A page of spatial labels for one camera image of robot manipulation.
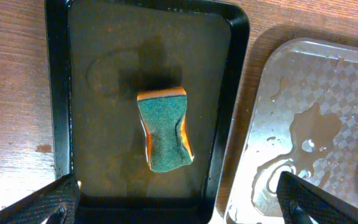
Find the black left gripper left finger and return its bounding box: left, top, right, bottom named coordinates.
left=0, top=174, right=80, bottom=224

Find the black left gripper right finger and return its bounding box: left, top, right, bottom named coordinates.
left=276, top=171, right=358, bottom=224

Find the green and orange sponge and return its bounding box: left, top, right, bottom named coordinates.
left=137, top=86, right=194, bottom=172

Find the dark brown serving tray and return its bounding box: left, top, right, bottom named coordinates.
left=226, top=39, right=358, bottom=223

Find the black rectangular water tray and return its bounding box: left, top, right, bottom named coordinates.
left=45, top=1, right=250, bottom=223

